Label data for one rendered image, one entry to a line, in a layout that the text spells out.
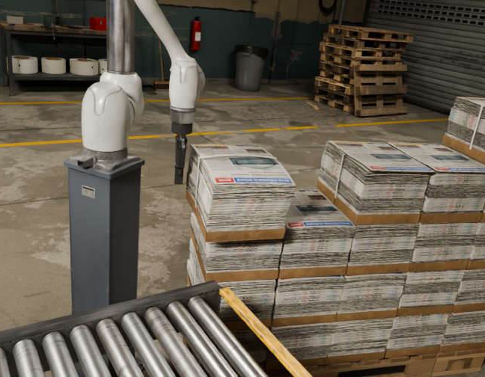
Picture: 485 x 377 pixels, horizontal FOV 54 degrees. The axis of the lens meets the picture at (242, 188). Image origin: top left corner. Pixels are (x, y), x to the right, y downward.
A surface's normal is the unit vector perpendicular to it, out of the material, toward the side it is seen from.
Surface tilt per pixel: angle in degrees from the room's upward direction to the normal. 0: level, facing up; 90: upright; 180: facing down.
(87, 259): 90
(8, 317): 0
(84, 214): 90
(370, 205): 90
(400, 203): 90
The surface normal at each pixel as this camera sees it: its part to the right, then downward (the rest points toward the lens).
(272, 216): 0.28, 0.49
